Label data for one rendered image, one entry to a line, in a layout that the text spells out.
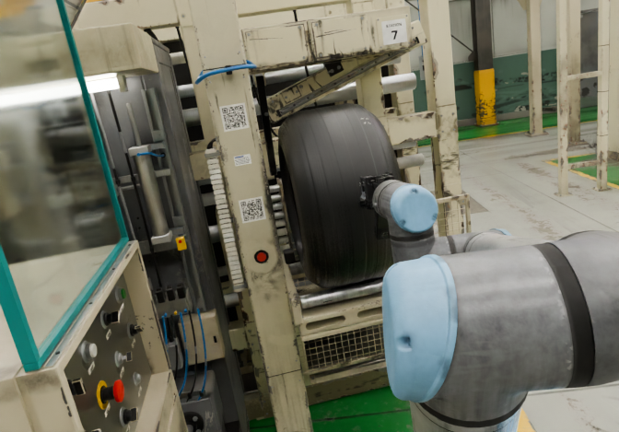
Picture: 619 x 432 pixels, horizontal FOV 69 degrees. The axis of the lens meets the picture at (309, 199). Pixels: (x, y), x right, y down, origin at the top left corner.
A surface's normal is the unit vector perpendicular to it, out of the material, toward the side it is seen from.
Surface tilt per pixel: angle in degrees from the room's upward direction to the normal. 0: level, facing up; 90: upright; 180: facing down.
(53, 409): 90
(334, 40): 90
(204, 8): 90
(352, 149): 51
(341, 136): 42
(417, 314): 47
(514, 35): 90
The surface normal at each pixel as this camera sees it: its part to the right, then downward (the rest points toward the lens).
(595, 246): 0.04, -0.94
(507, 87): -0.01, 0.26
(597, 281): -0.07, -0.56
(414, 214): 0.13, 0.04
